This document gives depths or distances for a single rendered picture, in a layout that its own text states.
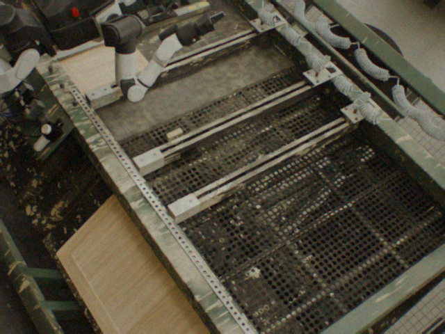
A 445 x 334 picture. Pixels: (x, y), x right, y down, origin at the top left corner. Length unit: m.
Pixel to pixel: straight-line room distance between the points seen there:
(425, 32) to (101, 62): 5.65
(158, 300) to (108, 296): 0.27
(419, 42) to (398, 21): 0.47
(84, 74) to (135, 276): 1.04
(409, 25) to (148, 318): 6.26
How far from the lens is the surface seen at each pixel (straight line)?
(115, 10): 2.49
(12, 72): 2.52
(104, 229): 2.80
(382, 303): 2.39
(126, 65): 2.47
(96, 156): 2.58
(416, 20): 8.14
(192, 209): 2.41
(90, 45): 3.10
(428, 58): 7.82
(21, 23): 2.43
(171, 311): 2.57
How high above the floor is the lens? 1.59
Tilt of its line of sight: 10 degrees down
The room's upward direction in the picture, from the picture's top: 45 degrees clockwise
